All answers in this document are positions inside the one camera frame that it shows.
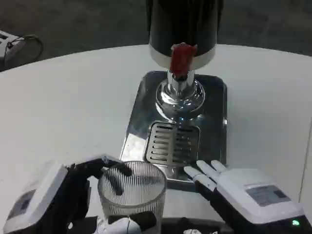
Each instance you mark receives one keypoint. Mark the black drink dispenser chrome base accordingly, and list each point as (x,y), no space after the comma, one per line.
(181,26)

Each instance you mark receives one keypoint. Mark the steel drip tray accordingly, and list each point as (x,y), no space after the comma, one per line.
(214,126)

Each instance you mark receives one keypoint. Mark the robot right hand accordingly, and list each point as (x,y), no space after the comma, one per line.
(243,192)

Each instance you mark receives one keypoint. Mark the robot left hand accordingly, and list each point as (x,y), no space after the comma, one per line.
(61,192)

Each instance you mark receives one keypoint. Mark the clear ribbed glass cup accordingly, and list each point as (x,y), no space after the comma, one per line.
(132,195)

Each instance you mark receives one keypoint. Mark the slotted steel drip grid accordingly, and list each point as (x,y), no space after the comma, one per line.
(162,143)

